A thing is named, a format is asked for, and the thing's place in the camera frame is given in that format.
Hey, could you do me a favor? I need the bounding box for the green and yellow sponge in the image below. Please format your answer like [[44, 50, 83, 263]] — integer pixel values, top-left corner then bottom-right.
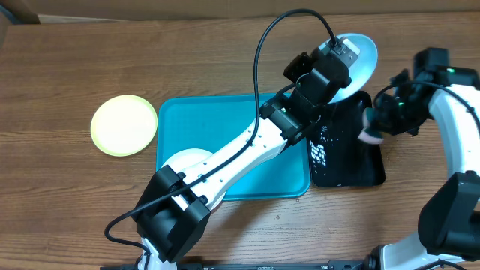
[[358, 107, 384, 145]]

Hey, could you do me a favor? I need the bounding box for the light blue plate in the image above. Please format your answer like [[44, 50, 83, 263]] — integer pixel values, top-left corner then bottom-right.
[[330, 33, 378, 104]]

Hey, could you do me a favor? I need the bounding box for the pink plate with stain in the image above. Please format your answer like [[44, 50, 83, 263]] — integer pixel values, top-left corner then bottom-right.
[[163, 148, 225, 212]]

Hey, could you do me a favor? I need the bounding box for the yellow plate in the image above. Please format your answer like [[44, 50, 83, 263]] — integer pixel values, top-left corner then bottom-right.
[[90, 94, 158, 157]]

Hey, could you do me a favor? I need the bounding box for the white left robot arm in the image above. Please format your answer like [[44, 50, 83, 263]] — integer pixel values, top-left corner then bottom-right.
[[132, 50, 359, 269]]

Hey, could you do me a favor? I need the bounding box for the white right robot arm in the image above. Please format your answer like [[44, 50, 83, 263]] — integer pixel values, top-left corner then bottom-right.
[[358, 66, 479, 269]]

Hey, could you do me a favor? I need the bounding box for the black water tray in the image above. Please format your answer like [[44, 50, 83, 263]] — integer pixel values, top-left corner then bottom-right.
[[307, 91, 386, 188]]

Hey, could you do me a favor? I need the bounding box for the teal plastic tray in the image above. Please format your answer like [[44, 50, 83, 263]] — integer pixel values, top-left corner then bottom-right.
[[156, 94, 311, 201]]

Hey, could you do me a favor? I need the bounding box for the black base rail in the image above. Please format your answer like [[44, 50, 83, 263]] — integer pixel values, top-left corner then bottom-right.
[[99, 258, 436, 270]]

